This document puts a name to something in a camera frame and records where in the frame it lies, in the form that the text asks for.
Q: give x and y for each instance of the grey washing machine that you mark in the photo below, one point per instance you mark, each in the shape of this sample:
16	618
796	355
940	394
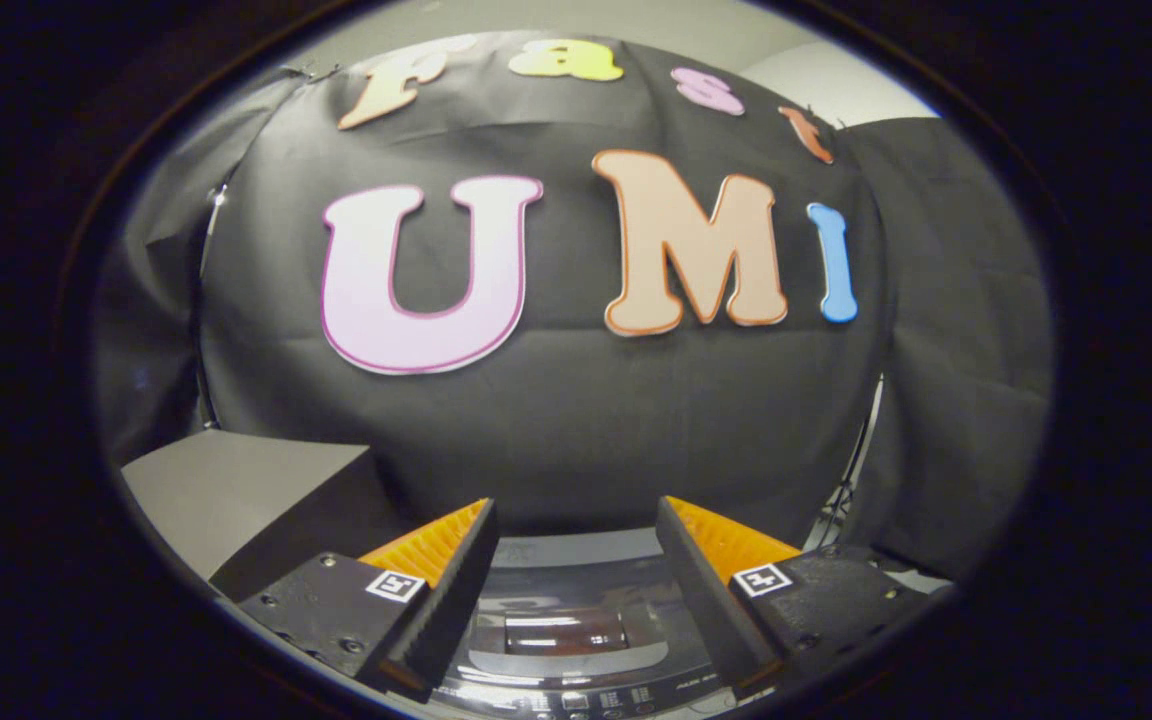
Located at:
636	702

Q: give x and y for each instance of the black backdrop cloth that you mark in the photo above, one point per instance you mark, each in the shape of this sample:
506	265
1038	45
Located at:
556	420

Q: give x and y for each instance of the white and black cabinet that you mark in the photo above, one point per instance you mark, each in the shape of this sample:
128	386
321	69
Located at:
236	490

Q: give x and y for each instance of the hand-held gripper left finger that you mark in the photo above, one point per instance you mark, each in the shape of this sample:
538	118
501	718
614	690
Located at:
451	590

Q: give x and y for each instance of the metal light stand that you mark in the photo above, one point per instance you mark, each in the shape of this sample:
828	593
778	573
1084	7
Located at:
851	470

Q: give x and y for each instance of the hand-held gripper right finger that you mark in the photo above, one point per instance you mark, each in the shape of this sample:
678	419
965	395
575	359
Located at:
706	590

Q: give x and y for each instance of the dark washing machine lid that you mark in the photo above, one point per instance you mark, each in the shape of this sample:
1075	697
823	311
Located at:
576	600

